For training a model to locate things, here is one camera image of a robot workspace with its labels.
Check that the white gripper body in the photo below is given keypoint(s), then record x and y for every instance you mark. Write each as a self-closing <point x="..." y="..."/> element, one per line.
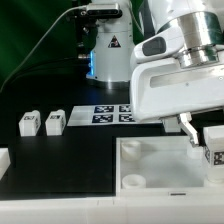
<point x="169" y="79"/>

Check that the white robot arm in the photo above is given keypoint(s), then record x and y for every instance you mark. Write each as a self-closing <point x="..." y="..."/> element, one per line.
<point x="110" y="59"/>

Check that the white front fence rail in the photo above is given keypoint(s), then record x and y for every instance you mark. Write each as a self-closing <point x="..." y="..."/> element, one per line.
<point x="139" y="210"/>

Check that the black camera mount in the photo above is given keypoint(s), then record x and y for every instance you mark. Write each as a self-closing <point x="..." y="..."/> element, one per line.
<point x="85" y="17"/>

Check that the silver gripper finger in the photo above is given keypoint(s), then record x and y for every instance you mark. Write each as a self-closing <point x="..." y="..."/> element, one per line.
<point x="184" y="121"/>

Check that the white left obstacle block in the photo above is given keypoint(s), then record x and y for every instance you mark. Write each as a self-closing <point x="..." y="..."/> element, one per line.
<point x="4" y="161"/>

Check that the white square tabletop part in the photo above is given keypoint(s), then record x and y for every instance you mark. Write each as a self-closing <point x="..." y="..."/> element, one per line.
<point x="165" y="165"/>

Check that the white sheet with tag markers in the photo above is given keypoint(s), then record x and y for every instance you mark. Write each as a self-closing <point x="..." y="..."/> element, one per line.
<point x="94" y="115"/>

